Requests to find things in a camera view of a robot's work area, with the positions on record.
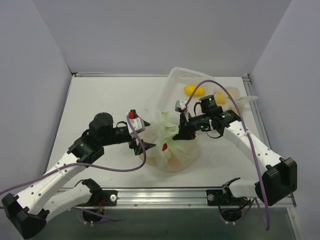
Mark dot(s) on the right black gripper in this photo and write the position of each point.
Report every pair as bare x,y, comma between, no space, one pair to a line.
186,126

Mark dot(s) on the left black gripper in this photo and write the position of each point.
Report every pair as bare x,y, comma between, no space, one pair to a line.
135,139

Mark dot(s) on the red fake apple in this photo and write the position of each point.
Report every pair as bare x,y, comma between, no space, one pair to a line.
164,147

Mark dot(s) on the green avocado print plastic bag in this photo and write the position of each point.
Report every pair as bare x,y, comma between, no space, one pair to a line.
179,154

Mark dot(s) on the white plastic basket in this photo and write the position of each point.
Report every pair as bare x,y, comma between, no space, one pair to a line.
173,89

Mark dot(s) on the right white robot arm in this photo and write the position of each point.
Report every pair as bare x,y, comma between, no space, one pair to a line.
277,176

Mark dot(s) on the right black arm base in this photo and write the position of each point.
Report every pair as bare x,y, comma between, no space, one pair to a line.
217,197

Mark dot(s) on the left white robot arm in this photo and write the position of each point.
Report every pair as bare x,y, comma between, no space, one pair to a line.
80,155

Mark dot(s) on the yellow fake mango back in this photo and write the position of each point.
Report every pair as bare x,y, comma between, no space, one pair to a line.
193,89

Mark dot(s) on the tied clear bag of fruits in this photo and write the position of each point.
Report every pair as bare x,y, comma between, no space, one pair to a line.
223,100

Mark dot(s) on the aluminium right rail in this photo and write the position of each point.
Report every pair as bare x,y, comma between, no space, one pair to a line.
262,130

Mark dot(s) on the aluminium rail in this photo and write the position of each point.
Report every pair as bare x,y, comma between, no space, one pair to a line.
127,198
262,130

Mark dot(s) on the aluminium front rail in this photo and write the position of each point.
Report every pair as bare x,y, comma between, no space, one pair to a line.
127,198

